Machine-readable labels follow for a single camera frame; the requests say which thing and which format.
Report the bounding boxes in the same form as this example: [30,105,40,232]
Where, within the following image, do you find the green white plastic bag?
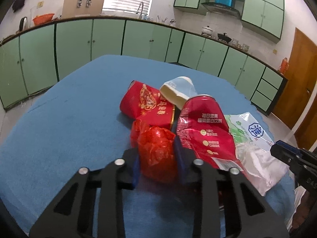
[225,112,288,196]

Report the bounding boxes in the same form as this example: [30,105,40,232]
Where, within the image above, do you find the red crushed can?
[176,95,245,173]

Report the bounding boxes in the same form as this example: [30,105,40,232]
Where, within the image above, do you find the red plastic wrapper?
[130,120,178,184]

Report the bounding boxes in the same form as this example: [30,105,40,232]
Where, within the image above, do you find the blue white paper cup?
[159,76,198,110]

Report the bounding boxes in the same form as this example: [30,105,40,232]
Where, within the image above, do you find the red gold box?
[119,81,175,130]

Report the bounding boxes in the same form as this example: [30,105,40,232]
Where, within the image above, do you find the wooden door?
[272,29,316,129]
[294,111,316,150]

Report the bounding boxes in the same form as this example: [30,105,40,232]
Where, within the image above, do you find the orange thermos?
[279,58,289,75]

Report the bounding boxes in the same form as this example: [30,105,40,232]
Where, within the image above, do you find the black wok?
[217,33,232,44]

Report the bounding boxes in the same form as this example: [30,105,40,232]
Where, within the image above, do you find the green upper cabinets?
[174,0,285,44]

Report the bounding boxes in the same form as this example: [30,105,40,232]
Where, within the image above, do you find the green cabinets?
[1,18,287,114]
[174,0,285,44]

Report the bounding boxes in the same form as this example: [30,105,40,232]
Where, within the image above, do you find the white pot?
[201,26,213,38]

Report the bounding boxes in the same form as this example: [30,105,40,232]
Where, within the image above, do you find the green lower cabinets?
[1,18,287,114]

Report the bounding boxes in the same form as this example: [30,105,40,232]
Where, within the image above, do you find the range hood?
[202,2,241,19]

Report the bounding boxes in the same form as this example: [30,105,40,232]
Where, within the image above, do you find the steel kettle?
[19,17,29,32]

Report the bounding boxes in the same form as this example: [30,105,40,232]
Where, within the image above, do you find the orange basin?
[33,13,54,26]

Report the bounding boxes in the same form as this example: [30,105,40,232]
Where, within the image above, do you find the sink faucet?
[136,2,146,19]

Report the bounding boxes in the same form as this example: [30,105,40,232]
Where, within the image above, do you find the cardboard box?
[61,0,104,19]

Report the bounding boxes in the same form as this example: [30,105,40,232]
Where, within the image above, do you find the dark hanging cloth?
[12,0,25,13]

